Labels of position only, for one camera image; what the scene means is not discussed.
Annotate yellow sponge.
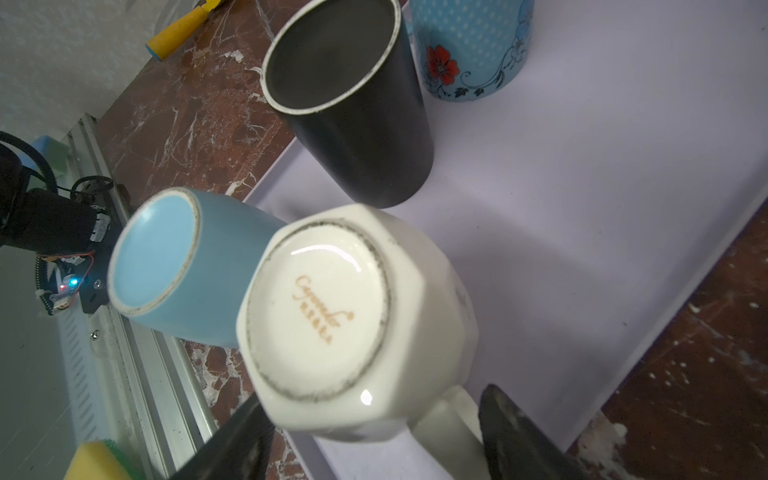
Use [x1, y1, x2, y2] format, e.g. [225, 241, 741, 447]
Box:
[63, 439, 145, 480]

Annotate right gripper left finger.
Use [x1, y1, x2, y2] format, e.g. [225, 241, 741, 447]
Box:
[170, 394, 275, 480]

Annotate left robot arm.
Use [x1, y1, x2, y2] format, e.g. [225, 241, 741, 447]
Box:
[1, 132, 99, 256]

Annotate black mug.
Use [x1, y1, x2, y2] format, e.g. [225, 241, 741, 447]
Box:
[261, 1, 434, 208]

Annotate green circuit board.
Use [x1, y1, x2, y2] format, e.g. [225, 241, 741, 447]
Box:
[34, 250, 95, 316]

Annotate blue sponge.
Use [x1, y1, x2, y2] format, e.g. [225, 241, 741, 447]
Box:
[31, 135, 70, 177]

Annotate yellow spatula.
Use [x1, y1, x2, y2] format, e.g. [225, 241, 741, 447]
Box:
[146, 0, 223, 61]

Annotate blue dotted square mug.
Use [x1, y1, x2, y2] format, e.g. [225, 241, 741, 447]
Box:
[408, 0, 535, 102]

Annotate white faceted mug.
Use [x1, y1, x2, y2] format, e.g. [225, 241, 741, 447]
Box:
[237, 204, 489, 479]

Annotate lavender plastic tray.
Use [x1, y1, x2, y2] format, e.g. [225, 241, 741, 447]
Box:
[242, 0, 768, 480]

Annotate light blue mug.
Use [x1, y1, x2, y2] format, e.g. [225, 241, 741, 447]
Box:
[107, 187, 285, 348]

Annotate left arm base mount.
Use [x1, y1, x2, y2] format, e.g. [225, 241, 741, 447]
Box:
[78, 204, 125, 315]

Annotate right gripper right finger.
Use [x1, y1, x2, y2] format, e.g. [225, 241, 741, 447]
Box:
[478, 384, 587, 479]

